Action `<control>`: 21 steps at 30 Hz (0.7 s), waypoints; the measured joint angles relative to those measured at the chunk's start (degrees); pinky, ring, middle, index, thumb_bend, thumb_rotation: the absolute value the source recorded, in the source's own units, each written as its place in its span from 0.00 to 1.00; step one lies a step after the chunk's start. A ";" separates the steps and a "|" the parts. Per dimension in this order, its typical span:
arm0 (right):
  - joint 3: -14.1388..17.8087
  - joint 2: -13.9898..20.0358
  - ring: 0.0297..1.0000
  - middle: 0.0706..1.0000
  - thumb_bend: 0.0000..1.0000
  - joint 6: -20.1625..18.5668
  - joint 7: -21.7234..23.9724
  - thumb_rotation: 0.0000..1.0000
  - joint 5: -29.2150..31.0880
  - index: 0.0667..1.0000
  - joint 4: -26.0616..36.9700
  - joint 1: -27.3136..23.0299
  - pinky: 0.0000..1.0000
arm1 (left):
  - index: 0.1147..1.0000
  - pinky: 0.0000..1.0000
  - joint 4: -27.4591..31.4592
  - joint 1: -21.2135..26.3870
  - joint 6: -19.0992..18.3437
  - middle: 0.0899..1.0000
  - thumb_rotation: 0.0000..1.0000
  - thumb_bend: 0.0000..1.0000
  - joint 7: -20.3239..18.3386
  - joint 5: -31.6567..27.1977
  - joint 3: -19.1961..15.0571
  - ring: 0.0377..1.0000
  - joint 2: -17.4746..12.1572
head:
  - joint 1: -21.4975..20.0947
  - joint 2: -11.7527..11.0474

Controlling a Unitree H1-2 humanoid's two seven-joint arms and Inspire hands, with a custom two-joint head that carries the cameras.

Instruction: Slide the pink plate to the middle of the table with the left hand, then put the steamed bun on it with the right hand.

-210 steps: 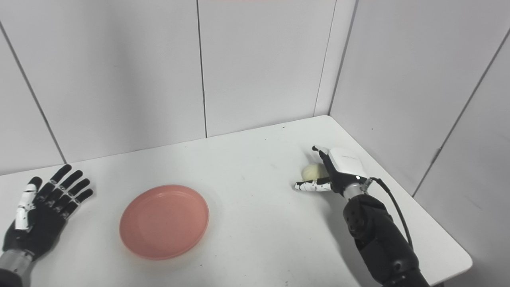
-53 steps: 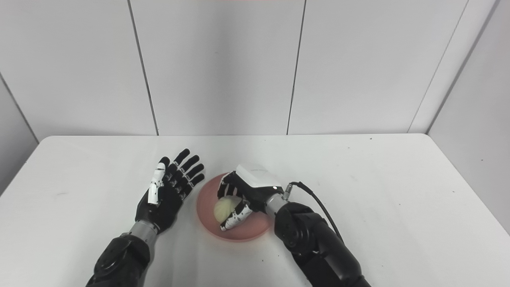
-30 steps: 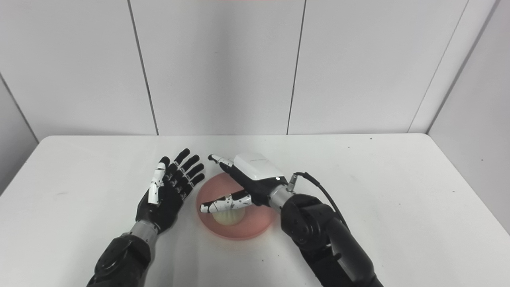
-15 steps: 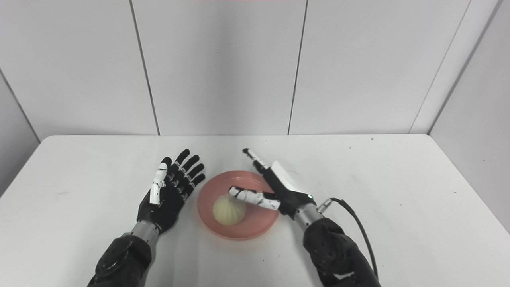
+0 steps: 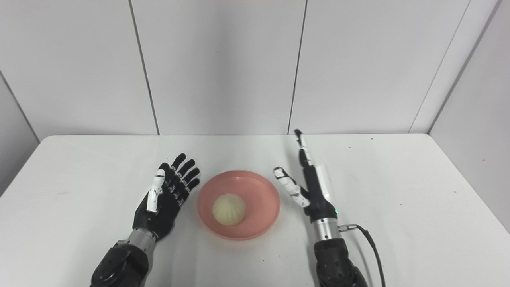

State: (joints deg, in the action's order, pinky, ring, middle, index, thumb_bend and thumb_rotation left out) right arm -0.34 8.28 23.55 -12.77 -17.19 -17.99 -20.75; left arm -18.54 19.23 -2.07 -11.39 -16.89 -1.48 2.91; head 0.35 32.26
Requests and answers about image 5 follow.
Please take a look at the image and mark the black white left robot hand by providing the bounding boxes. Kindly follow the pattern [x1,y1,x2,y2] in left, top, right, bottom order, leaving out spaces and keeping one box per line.
[133,153,201,242]

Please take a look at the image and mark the pink round plate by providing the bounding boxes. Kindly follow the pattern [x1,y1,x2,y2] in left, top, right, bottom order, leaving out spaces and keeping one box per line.
[197,170,281,240]

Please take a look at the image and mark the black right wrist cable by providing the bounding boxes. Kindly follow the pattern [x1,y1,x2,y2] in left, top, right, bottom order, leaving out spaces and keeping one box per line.
[338,224,386,287]

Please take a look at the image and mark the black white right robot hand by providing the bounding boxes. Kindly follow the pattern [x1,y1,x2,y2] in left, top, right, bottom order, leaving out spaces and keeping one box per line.
[273,129,339,223]

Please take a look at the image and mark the cream steamed bun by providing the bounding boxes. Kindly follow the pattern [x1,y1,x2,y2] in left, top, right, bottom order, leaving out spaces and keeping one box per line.
[212,194,246,226]

